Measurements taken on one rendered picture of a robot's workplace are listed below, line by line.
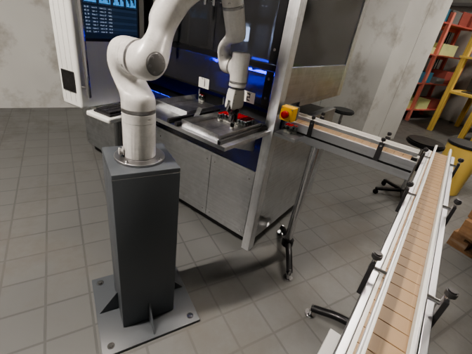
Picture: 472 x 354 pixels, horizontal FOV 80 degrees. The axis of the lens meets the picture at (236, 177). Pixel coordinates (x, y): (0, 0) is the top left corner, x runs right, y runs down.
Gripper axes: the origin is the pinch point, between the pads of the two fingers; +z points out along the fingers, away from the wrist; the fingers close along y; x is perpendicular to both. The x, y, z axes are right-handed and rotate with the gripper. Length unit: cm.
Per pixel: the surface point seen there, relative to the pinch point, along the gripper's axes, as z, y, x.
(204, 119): 5.5, 2.7, -16.8
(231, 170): 40.2, -17.8, -8.5
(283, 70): -25.5, -17.9, 13.8
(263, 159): 24.1, -17.8, 13.0
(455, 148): 42, -255, 110
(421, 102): 56, -638, 41
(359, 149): 3, -29, 59
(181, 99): 5, -12, -51
